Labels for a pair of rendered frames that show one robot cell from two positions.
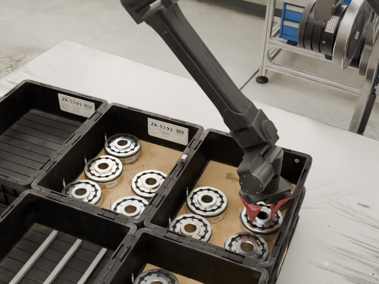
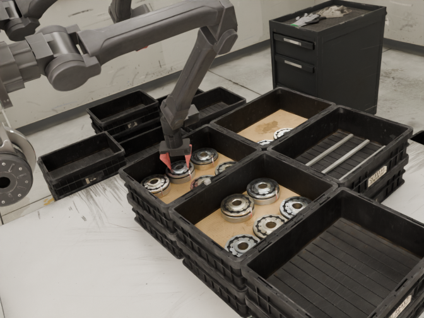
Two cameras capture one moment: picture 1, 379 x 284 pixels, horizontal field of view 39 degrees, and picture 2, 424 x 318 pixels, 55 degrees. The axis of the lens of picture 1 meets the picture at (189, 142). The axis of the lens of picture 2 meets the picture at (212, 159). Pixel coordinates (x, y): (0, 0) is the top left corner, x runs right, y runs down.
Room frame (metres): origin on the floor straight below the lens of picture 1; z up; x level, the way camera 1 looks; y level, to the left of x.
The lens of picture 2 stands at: (1.86, 0.58, 1.66)
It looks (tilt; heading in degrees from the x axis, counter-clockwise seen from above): 33 degrees down; 213
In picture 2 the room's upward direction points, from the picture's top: 9 degrees counter-clockwise
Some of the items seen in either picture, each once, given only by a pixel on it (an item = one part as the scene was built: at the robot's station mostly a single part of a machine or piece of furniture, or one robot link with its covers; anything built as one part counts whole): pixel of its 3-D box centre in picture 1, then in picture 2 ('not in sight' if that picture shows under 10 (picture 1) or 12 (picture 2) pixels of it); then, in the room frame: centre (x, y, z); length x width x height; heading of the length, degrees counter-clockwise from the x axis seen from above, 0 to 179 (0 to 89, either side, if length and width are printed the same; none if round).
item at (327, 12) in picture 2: not in sight; (334, 11); (-0.98, -0.13, 0.88); 0.29 x 0.22 x 0.03; 151
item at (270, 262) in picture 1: (233, 191); (190, 162); (0.94, -0.11, 0.92); 0.40 x 0.30 x 0.02; 158
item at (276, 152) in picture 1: (268, 161); (171, 123); (0.91, -0.18, 1.04); 0.07 x 0.06 x 0.07; 151
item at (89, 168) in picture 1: (103, 168); (270, 226); (1.08, 0.23, 0.86); 0.10 x 0.10 x 0.01
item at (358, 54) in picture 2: not in sight; (325, 77); (-0.86, -0.15, 0.45); 0.60 x 0.45 x 0.90; 151
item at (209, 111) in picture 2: not in sight; (211, 134); (-0.05, -0.65, 0.37); 0.40 x 0.30 x 0.45; 151
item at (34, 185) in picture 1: (123, 158); (253, 200); (1.06, 0.17, 0.92); 0.40 x 0.30 x 0.02; 158
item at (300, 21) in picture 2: not in sight; (305, 19); (-0.79, -0.27, 0.88); 0.25 x 0.19 x 0.03; 151
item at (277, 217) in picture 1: (261, 217); (179, 168); (0.92, -0.18, 0.86); 0.10 x 0.10 x 0.01
